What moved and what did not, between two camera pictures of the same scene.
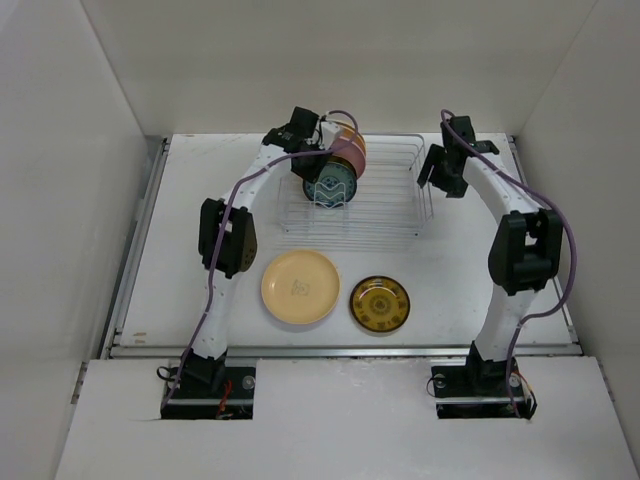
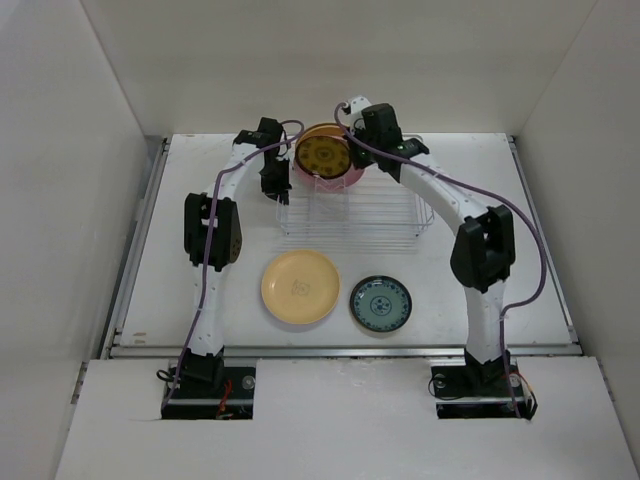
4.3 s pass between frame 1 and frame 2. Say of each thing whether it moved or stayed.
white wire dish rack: stayed
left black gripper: moved
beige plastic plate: stayed
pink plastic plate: moved
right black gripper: moved
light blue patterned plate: moved
